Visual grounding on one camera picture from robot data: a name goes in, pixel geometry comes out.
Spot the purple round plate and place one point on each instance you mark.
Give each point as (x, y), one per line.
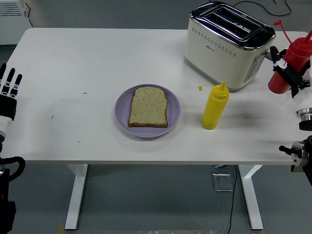
(174, 114)

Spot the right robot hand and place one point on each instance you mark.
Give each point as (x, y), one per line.
(291, 74)

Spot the slice of bread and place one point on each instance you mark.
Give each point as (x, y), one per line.
(148, 107)

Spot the metal floor socket plate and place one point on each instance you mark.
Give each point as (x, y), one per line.
(222, 182)

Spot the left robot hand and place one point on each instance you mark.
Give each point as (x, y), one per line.
(8, 107)

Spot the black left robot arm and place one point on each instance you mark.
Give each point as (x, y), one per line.
(6, 185)

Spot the white table leg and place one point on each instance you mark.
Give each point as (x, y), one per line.
(251, 195)
(76, 195)

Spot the yellow squeeze bottle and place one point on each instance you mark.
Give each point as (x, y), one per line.
(215, 107)

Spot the cream and chrome toaster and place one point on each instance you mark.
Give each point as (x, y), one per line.
(219, 51)

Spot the red squeeze bottle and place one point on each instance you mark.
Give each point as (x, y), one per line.
(296, 56)

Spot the white ribbed appliance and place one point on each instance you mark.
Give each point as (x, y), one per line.
(12, 22)

